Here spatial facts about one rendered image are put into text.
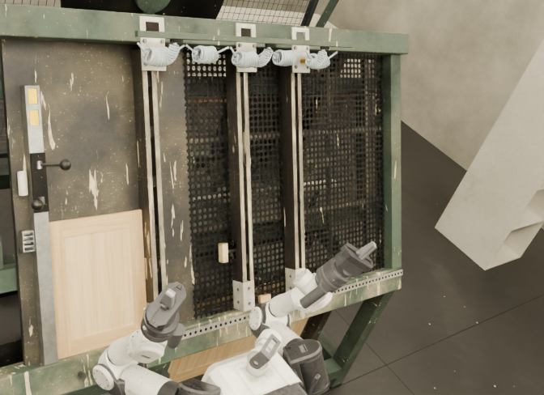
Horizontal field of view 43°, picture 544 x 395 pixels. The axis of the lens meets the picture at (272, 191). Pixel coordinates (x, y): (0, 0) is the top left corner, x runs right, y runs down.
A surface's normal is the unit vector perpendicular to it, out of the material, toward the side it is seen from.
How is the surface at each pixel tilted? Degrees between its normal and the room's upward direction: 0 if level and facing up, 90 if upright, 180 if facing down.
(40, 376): 58
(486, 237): 90
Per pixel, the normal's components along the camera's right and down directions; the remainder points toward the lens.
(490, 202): -0.74, 0.11
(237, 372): 0.33, -0.80
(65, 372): 0.66, 0.07
